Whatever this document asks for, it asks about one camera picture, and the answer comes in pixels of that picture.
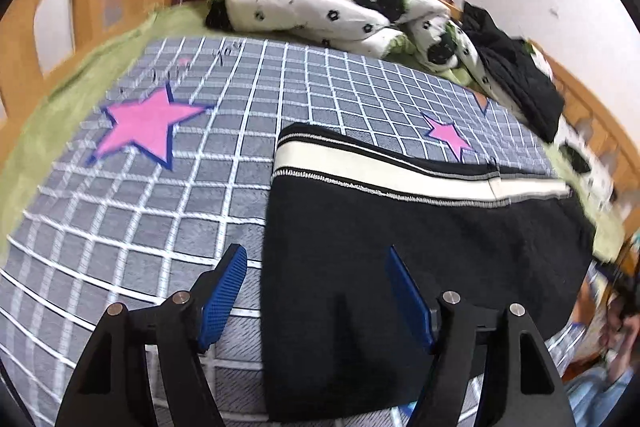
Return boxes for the person in blue shirt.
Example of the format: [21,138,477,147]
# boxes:
[565,322,636,427]

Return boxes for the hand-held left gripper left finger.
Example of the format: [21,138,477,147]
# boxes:
[55,243,248,427]

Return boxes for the black pants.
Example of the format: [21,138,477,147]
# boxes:
[261,122,596,423]

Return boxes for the white strawberry print pillow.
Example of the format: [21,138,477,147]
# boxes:
[547,114,618,212]

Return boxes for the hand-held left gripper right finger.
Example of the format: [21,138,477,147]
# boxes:
[385,246,573,427]

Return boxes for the grey checkered star blanket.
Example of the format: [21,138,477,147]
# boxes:
[0,36,591,427]

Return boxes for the black jacket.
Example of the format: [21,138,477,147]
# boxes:
[460,1,566,144]

